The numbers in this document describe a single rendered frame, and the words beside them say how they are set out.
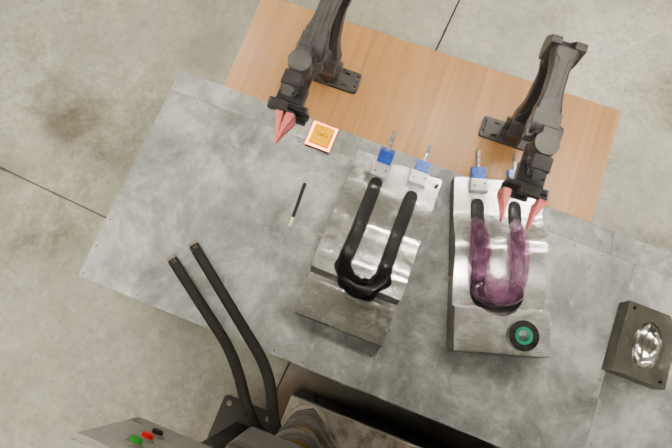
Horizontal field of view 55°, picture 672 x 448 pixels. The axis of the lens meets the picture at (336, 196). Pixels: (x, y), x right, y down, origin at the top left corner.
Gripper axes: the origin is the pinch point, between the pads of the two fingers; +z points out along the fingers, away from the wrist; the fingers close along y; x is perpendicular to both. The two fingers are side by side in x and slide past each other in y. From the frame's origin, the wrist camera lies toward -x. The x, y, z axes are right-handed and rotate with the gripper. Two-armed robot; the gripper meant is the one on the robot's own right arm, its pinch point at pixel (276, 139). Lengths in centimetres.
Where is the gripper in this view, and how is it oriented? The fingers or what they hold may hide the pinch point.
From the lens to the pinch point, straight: 158.2
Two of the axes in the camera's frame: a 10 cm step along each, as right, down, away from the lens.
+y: 9.4, 3.3, -0.8
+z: -3.4, 9.1, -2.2
